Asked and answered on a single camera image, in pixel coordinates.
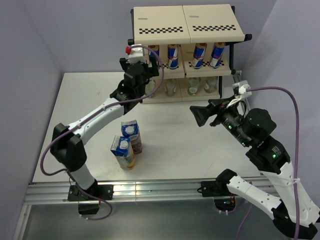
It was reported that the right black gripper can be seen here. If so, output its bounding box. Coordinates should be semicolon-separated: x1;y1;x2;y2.
188;94;250;146

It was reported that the clear bottle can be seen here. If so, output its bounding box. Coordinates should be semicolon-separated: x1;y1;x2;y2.
164;78;177;97
204;76;219;94
187;77;201;96
145;79;157;98

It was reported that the energy drink can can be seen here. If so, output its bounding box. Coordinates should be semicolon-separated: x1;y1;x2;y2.
148;45;160;64
191;42;207;69
167;44;179;70

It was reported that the blue carton maroon side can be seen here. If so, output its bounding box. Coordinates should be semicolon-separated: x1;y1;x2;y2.
121;120;143;154

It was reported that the energy drink can hidden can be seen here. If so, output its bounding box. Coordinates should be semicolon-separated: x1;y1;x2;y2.
209;42;226;69

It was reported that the blue carton yellow side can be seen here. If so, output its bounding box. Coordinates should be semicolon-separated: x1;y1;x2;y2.
110;136;136;170

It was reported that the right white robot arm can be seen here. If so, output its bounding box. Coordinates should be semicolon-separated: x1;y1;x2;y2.
189;98;320;240

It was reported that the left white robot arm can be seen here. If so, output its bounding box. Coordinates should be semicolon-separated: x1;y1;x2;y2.
50;56;159;200

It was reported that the beige three-tier shelf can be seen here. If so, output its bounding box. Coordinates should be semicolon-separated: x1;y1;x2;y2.
128;4;253;104

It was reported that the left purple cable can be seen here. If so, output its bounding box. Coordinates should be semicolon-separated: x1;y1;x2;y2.
39;44;166;177

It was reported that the purple cable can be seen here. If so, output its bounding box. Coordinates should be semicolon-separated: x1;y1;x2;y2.
236;86;300;240
39;44;166;177

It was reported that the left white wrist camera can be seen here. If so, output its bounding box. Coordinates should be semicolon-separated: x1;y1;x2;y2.
125;44;146;64

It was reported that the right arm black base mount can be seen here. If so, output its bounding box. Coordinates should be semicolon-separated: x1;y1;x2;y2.
197;180;231;198

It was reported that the aluminium side rail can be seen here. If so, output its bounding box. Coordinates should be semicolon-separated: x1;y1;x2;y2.
232;70;301;240

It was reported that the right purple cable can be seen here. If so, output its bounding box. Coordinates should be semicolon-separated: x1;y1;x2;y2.
236;86;300;240

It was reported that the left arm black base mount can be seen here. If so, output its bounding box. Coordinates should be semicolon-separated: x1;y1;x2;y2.
67;184;114;202

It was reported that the aluminium front rail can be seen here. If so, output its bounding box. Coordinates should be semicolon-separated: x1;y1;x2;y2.
23;177;278;205

